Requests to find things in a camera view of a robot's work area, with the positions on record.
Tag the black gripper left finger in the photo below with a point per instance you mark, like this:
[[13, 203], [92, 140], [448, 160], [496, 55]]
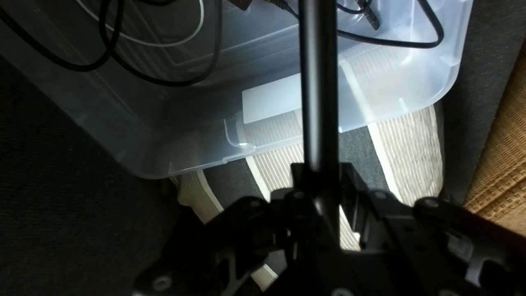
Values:
[[240, 236]]

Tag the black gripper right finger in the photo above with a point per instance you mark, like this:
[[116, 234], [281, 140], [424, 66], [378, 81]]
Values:
[[427, 241]]

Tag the long black stick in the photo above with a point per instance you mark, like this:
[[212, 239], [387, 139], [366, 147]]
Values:
[[318, 83]]

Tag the clear plastic storage container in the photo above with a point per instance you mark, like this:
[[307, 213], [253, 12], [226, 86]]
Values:
[[164, 126]]

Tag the grey white striped pillow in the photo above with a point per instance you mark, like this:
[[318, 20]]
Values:
[[404, 154]]

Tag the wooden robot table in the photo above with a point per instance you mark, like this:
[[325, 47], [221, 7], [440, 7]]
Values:
[[503, 165]]

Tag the dark blue fabric sofa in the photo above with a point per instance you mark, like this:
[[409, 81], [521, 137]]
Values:
[[59, 219]]

